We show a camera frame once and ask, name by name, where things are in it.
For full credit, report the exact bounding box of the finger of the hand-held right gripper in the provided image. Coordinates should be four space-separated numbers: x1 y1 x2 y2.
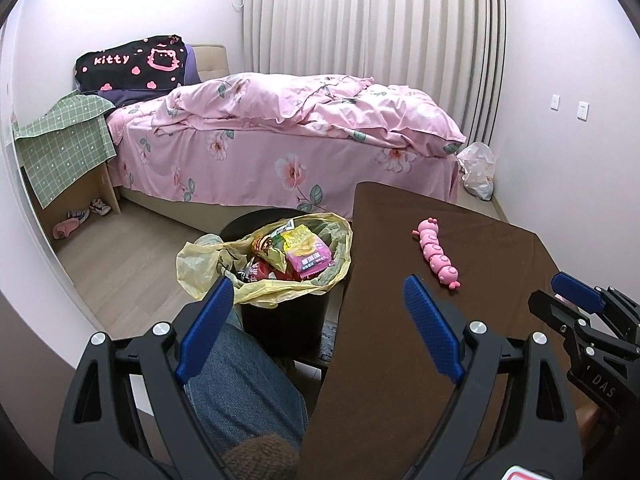
528 290 593 348
552 271 640 343

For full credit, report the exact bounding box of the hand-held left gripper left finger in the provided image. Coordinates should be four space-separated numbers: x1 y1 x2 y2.
54 275 236 480

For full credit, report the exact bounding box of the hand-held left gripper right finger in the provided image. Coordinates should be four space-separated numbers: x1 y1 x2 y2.
402 274 583 480

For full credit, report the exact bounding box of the black snack wrapper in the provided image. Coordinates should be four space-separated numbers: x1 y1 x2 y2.
235 260 268 286

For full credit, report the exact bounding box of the black trash bin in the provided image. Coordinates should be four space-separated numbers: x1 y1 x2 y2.
219 208 331 361

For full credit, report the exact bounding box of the gold yellow snack wrapper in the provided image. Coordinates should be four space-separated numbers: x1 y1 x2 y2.
250 232 290 272

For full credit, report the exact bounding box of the yellow pink snack packet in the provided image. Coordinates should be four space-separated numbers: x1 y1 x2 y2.
284 224 334 281

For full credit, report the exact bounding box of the person's jeans leg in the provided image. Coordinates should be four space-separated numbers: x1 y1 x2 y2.
182 310 308 453

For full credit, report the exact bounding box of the pink caterpillar toy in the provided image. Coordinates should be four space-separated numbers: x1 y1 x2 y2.
411 216 462 291

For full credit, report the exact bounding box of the brown fuzzy sleeve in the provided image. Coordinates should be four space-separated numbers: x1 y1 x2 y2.
222 435 301 480

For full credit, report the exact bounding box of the white plastic bag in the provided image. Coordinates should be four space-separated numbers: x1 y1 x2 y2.
457 142 497 200

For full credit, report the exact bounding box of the green checkered cloth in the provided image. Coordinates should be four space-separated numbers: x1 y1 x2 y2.
12 92 118 209

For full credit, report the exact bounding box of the purple pillow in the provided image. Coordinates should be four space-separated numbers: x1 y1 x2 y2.
97 45 203 108

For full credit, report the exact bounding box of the bed with pink bedding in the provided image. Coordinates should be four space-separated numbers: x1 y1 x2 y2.
120 44 356 223

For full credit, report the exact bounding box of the black pink cat print blanket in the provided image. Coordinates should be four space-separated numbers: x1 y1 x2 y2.
75 35 188 95

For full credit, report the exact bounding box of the white pleated curtain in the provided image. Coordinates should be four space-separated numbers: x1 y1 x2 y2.
240 0 507 136

